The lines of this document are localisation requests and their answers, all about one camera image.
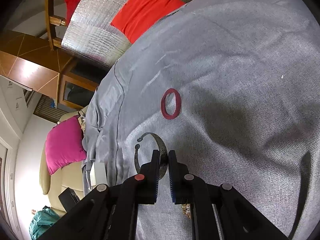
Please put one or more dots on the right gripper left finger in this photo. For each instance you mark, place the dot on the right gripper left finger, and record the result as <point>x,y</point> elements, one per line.
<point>110,212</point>

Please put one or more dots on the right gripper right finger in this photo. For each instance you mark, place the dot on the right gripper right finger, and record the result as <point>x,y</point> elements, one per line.
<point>217,212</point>

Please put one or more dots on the gold rhinestone brooch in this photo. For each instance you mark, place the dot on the gold rhinestone brooch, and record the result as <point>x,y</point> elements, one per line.
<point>186,209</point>

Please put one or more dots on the beige leather sofa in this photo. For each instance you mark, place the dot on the beige leather sofa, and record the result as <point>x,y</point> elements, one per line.
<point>69,176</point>

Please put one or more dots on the wooden cabinet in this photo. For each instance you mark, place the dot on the wooden cabinet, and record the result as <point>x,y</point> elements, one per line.
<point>78,82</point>

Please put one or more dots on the dark metal cuff bangle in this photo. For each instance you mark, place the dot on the dark metal cuff bangle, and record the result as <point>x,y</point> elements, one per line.
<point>162,150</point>

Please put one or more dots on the teal shirt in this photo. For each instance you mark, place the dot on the teal shirt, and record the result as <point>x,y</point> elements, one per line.
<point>42,221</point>

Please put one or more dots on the red cushion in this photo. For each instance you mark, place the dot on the red cushion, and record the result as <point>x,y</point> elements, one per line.
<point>137,16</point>

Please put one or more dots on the silver foil insulation panel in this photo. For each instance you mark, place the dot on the silver foil insulation panel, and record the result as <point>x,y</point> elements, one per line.
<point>89,34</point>

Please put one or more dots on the grey bed cloth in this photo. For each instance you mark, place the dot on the grey bed cloth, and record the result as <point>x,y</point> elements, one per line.
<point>232,86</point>

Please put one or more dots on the magenta pillow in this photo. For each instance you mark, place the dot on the magenta pillow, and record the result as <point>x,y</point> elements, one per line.
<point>63,145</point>

